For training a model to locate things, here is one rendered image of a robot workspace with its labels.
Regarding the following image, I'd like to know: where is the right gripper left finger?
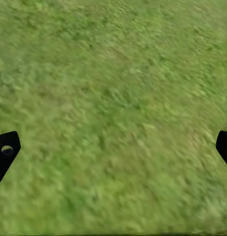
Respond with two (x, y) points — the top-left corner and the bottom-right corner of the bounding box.
(0, 131), (21, 182)

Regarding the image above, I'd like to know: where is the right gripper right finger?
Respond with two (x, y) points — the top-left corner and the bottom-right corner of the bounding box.
(216, 130), (227, 164)

